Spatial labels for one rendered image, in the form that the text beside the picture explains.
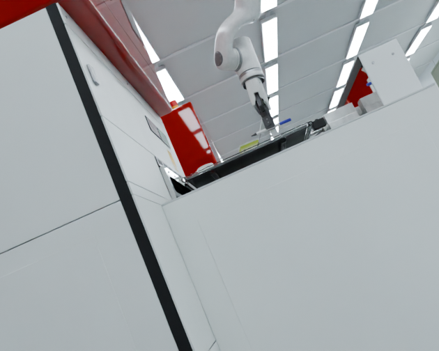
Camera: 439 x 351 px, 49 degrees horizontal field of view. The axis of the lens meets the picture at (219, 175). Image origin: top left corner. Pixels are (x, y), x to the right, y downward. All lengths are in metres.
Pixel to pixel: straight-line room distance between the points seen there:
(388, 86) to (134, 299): 0.71
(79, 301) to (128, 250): 0.12
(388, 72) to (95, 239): 0.72
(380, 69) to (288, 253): 0.46
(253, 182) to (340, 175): 0.18
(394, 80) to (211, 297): 0.62
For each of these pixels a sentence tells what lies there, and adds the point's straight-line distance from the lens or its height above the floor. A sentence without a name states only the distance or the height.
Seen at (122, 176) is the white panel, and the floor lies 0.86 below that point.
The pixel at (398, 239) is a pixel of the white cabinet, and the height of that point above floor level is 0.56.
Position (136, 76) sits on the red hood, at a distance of 1.39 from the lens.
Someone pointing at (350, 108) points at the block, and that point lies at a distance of 1.32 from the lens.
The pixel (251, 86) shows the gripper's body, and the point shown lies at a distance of 1.61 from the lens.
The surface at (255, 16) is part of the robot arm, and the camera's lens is 1.68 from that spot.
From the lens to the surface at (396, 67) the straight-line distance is 1.18.
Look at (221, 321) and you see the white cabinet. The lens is 1.03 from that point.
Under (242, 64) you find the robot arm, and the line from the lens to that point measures 1.65.
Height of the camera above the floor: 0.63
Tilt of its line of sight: 11 degrees up
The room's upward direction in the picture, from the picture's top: 24 degrees counter-clockwise
